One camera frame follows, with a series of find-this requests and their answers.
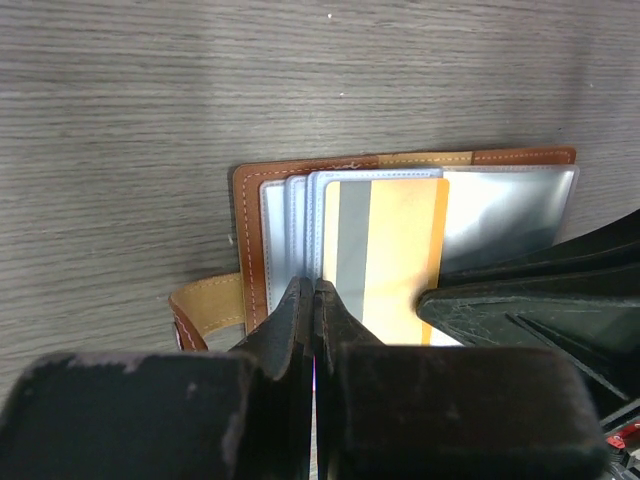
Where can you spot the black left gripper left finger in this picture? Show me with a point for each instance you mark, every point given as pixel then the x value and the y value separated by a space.
pixel 269 413

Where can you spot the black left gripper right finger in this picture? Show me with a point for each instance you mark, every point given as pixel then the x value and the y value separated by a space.
pixel 351 396

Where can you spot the gold credit card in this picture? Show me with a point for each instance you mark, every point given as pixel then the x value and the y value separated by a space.
pixel 382 248

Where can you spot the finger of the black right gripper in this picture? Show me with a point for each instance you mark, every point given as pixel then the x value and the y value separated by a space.
pixel 580 297

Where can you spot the brown leather card holder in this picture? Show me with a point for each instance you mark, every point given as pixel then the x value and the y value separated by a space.
pixel 502 204

